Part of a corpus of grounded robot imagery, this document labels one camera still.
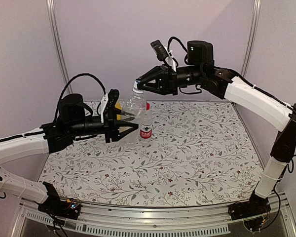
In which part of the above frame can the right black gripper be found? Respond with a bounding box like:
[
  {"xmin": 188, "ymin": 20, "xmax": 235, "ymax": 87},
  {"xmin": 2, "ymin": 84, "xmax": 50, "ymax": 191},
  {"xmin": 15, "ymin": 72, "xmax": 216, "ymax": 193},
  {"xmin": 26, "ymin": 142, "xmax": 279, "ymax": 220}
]
[{"xmin": 136, "ymin": 63, "xmax": 204, "ymax": 95}]

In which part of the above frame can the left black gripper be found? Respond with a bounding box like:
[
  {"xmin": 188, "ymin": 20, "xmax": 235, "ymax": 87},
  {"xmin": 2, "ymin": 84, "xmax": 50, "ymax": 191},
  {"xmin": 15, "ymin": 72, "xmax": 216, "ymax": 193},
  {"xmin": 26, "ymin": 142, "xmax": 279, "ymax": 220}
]
[{"xmin": 68, "ymin": 108, "xmax": 139, "ymax": 143}]

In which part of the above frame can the clear plastic bottle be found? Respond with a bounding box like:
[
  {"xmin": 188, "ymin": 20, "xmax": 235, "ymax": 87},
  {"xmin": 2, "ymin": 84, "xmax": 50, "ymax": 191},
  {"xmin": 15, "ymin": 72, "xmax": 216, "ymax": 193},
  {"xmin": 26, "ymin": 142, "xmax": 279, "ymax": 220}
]
[{"xmin": 121, "ymin": 86, "xmax": 146, "ymax": 147}]

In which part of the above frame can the white blue bottle cap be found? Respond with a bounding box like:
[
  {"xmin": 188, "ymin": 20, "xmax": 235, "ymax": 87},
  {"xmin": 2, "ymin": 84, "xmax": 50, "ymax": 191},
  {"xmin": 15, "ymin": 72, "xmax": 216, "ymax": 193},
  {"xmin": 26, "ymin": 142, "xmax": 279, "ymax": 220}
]
[{"xmin": 132, "ymin": 80, "xmax": 144, "ymax": 94}]

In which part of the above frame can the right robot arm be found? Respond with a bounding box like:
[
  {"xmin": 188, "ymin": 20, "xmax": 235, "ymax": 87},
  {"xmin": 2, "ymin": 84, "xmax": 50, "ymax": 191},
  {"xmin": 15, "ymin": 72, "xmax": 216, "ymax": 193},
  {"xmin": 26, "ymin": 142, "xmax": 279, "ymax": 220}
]
[{"xmin": 134, "ymin": 40, "xmax": 296, "ymax": 215}]

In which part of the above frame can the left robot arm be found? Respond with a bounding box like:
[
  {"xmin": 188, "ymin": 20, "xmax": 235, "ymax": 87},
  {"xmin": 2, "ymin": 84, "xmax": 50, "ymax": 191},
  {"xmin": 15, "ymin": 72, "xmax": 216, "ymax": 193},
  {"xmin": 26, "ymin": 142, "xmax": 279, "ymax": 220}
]
[{"xmin": 0, "ymin": 89, "xmax": 139, "ymax": 214}]

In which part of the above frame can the yellow juice bottle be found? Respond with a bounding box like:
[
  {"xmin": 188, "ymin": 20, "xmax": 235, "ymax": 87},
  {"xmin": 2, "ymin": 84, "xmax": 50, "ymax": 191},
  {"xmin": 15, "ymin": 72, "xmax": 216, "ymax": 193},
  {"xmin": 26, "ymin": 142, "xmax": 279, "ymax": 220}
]
[{"xmin": 115, "ymin": 101, "xmax": 122, "ymax": 120}]

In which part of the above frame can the red cap water bottle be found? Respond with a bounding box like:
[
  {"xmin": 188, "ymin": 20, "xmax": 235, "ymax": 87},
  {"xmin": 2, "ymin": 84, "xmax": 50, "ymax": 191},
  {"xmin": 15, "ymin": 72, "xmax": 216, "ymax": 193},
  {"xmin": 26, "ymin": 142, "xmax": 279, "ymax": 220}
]
[{"xmin": 139, "ymin": 102, "xmax": 152, "ymax": 145}]

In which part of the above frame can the floral table mat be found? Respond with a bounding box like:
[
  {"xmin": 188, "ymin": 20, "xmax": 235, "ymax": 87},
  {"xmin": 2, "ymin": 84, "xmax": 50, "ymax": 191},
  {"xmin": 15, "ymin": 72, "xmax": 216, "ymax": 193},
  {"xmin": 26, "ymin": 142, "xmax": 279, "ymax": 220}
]
[{"xmin": 39, "ymin": 102, "xmax": 262, "ymax": 207}]

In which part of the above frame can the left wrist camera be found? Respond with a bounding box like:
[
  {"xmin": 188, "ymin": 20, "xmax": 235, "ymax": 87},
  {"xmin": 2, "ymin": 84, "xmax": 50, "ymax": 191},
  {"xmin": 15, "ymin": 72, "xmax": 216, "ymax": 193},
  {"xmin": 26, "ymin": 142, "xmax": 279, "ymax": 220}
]
[{"xmin": 100, "ymin": 89, "xmax": 119, "ymax": 123}]

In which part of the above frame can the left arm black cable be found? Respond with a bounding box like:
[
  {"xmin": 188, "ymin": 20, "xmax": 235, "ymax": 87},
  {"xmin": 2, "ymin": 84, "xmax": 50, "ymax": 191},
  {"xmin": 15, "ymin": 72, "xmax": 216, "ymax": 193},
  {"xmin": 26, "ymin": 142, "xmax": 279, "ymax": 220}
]
[{"xmin": 54, "ymin": 72, "xmax": 108, "ymax": 119}]

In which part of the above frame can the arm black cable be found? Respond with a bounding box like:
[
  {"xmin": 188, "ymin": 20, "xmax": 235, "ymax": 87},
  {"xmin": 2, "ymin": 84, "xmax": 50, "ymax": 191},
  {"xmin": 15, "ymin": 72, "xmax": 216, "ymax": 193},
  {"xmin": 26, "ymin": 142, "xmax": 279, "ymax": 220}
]
[
  {"xmin": 271, "ymin": 153, "xmax": 296, "ymax": 223},
  {"xmin": 54, "ymin": 72, "xmax": 108, "ymax": 119}
]

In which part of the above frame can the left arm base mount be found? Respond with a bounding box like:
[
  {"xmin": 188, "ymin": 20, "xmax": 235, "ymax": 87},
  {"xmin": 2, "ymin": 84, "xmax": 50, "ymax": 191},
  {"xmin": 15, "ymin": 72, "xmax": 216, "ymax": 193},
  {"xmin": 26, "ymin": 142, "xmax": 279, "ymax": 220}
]
[{"xmin": 38, "ymin": 182, "xmax": 81, "ymax": 220}]

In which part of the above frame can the aluminium front rail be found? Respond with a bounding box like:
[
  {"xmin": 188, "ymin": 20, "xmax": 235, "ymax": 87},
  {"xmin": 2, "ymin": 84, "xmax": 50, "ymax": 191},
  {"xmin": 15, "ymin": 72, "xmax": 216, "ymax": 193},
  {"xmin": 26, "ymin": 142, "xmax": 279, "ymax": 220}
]
[{"xmin": 11, "ymin": 193, "xmax": 296, "ymax": 237}]

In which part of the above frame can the right metal frame post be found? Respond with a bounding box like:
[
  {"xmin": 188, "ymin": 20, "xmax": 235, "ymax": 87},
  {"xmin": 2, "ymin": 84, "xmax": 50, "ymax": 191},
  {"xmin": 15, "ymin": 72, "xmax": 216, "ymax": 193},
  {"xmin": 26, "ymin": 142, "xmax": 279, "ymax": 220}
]
[{"xmin": 241, "ymin": 0, "xmax": 261, "ymax": 77}]

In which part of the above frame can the metal frame post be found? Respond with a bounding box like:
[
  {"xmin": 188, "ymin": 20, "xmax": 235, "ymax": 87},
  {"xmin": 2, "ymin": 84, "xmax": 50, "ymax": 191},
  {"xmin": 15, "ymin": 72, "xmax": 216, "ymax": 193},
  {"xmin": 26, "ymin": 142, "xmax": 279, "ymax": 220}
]
[
  {"xmin": 46, "ymin": 0, "xmax": 70, "ymax": 84},
  {"xmin": 241, "ymin": 0, "xmax": 261, "ymax": 77}
]

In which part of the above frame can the left metal frame post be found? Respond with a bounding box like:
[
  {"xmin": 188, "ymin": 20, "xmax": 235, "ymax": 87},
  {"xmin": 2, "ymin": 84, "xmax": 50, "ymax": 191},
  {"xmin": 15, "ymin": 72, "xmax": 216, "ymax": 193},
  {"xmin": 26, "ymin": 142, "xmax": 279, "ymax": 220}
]
[{"xmin": 46, "ymin": 0, "xmax": 70, "ymax": 84}]

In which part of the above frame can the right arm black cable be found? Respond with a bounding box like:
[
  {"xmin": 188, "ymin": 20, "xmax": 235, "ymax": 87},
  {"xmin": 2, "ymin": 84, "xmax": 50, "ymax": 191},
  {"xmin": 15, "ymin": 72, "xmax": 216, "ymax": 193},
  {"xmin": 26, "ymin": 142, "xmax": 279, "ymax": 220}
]
[{"xmin": 271, "ymin": 153, "xmax": 296, "ymax": 223}]

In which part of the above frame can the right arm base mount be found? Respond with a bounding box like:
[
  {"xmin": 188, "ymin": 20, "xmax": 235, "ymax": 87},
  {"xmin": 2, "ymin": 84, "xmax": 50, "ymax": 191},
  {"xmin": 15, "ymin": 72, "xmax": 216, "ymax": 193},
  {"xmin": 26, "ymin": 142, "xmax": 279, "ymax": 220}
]
[{"xmin": 228, "ymin": 194, "xmax": 271, "ymax": 232}]

